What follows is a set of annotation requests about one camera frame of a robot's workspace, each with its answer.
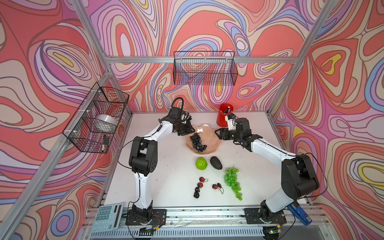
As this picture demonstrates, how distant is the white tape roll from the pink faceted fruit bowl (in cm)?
41

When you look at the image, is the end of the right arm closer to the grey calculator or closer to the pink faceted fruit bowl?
the pink faceted fruit bowl

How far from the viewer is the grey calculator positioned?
703 millimetres
